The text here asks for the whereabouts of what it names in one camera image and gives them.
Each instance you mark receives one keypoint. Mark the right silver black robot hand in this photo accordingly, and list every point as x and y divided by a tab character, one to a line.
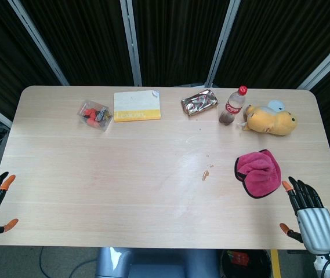
317	228

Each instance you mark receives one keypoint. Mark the pink cloth with black trim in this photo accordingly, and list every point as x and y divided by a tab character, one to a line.
261	173

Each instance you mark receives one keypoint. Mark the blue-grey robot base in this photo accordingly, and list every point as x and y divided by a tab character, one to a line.
153	265

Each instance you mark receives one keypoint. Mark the black trash bin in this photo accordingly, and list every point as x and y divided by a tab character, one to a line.
246	265

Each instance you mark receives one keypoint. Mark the yellow plush toy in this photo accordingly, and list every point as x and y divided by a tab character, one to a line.
272	121

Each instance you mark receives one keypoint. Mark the orange pieces in clear box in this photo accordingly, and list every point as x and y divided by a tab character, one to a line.
90	117

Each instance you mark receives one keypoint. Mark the clear plastic box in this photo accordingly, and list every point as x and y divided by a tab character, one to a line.
90	105

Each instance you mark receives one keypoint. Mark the cola bottle with red cap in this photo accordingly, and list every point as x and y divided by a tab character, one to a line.
233	105

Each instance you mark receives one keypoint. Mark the black yellow pieces in clear box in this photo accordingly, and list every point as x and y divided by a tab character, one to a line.
104	116

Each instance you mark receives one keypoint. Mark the silver red snack packet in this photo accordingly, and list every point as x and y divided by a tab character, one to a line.
200	102

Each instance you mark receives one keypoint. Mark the white yellow Lexicon box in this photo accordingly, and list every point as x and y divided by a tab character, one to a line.
137	104

